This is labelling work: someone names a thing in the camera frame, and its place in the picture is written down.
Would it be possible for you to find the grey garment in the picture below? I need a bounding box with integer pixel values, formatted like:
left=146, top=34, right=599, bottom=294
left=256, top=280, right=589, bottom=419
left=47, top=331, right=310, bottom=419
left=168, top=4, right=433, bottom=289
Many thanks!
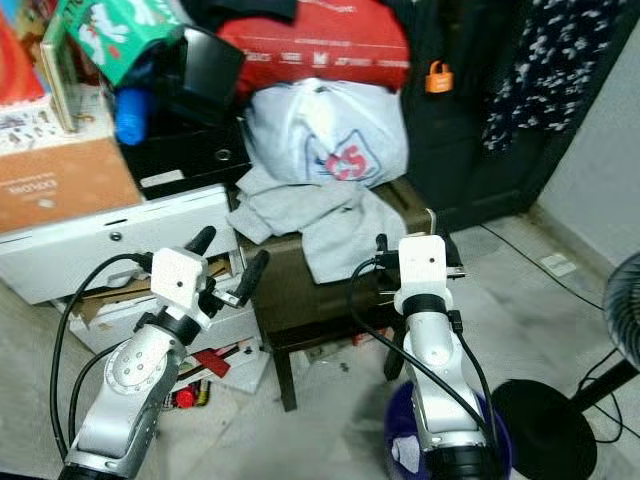
left=228, top=165, right=411, bottom=286

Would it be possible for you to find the brown stool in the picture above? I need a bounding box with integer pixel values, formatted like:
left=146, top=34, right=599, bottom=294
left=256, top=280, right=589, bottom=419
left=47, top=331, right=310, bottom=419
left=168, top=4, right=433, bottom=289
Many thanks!
left=228, top=178, right=441, bottom=413

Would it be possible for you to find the red flat tool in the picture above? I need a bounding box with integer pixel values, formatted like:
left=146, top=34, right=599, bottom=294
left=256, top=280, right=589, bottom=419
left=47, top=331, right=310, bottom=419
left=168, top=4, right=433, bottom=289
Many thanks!
left=193, top=346, right=233, bottom=379

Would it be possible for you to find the black case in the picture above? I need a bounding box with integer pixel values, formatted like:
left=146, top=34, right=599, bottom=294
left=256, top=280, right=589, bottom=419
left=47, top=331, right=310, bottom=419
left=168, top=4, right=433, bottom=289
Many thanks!
left=120, top=120, right=253, bottom=201

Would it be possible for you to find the red and yellow toy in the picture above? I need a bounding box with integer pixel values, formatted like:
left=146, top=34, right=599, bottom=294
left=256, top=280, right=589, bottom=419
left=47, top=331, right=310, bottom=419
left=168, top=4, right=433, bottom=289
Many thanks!
left=172, top=383, right=213, bottom=411

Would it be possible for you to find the white drawer panel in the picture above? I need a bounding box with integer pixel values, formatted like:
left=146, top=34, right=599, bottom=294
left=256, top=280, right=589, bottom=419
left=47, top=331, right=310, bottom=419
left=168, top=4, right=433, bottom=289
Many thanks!
left=0, top=183, right=241, bottom=306

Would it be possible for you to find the brown cardboard piece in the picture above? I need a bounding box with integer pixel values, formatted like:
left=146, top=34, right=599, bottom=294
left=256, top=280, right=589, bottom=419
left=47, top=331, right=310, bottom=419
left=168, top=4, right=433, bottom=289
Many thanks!
left=76, top=278, right=161, bottom=323

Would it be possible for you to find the black wardrobe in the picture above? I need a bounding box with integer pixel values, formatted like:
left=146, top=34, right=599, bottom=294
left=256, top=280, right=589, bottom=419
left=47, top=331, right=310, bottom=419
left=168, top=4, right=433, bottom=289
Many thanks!
left=395, top=0, right=640, bottom=233

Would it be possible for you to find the white plastic bag red logo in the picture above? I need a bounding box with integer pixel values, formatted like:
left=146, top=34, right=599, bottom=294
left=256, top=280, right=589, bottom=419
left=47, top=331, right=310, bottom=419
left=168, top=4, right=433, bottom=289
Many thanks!
left=240, top=78, right=411, bottom=191

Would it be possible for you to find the blue bottle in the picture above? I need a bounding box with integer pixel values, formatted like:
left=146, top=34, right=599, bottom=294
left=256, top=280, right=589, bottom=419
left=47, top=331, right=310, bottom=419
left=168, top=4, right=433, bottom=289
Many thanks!
left=113, top=86, right=156, bottom=147

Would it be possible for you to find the purple bin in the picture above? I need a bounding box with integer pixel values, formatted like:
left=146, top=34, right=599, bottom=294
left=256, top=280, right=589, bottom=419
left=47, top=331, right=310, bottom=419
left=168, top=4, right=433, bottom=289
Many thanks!
left=382, top=380, right=516, bottom=480

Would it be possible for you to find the orange cardboard box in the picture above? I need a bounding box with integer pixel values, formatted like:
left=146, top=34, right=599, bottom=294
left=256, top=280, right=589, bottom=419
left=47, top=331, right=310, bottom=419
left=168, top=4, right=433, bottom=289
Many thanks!
left=0, top=135, right=146, bottom=233

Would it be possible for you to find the white floor socket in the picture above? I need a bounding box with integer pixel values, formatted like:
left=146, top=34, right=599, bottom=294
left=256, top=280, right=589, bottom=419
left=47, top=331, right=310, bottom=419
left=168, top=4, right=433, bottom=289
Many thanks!
left=538, top=253, right=579, bottom=279

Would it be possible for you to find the orange padlock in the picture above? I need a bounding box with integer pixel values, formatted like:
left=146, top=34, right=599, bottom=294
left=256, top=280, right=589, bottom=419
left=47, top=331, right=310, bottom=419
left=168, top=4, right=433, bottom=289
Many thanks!
left=424, top=60, right=455, bottom=95

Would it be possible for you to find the white sticker covered box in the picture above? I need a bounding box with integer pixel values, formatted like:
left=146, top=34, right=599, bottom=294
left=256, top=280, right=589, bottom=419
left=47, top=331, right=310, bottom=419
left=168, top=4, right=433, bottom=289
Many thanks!
left=0, top=85, right=123, bottom=156

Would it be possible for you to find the tan hardcover book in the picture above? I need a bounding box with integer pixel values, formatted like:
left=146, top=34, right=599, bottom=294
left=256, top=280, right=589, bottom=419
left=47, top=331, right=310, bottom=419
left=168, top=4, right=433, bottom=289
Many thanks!
left=40, top=38, right=81, bottom=134

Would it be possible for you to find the red bag with white print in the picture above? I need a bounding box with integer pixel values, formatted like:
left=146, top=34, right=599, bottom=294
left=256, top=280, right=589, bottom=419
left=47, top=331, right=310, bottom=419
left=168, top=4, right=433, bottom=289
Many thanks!
left=215, top=0, right=413, bottom=96

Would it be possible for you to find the green printed box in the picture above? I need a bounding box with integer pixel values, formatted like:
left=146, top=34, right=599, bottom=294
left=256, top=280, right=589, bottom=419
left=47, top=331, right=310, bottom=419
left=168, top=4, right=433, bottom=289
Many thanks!
left=50, top=0, right=211, bottom=89

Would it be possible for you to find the black standing fan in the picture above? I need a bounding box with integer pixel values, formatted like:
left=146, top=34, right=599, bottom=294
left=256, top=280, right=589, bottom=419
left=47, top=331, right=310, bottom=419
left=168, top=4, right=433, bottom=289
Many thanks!
left=490, top=250, right=640, bottom=480

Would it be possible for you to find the dark floral garment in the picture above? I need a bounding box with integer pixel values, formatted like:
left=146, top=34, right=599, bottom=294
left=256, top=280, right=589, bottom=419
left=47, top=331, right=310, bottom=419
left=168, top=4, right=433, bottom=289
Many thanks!
left=480, top=0, right=616, bottom=153

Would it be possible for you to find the red cartoon print box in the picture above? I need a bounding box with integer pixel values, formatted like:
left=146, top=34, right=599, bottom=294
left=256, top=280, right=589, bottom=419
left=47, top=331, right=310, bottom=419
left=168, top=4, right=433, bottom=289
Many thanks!
left=0, top=0, right=61, bottom=106

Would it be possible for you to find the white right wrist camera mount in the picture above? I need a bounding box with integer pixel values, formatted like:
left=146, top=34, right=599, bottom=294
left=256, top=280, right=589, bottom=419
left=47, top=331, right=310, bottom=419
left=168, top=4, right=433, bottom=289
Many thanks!
left=395, top=234, right=453, bottom=301

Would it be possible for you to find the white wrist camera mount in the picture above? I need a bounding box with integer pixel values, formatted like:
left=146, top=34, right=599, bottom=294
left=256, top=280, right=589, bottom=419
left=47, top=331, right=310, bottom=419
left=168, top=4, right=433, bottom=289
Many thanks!
left=395, top=234, right=453, bottom=301
left=153, top=246, right=213, bottom=321

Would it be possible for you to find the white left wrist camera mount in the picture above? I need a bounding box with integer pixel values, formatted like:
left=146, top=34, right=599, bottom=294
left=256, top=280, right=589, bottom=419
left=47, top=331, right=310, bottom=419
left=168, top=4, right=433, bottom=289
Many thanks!
left=153, top=246, right=213, bottom=321

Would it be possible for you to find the thin black floor cable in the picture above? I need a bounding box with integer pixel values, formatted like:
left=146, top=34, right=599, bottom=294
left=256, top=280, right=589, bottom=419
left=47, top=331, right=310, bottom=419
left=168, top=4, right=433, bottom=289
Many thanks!
left=475, top=222, right=606, bottom=316

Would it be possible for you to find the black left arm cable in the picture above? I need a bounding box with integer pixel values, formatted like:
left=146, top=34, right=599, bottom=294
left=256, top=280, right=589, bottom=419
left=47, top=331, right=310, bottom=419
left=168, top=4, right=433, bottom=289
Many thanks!
left=68, top=340, right=126, bottom=451

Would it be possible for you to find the black left wrist camera cable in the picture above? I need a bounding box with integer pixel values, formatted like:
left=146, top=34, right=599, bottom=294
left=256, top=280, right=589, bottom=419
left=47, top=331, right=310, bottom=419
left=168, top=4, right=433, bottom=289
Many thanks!
left=48, top=254, right=158, bottom=471

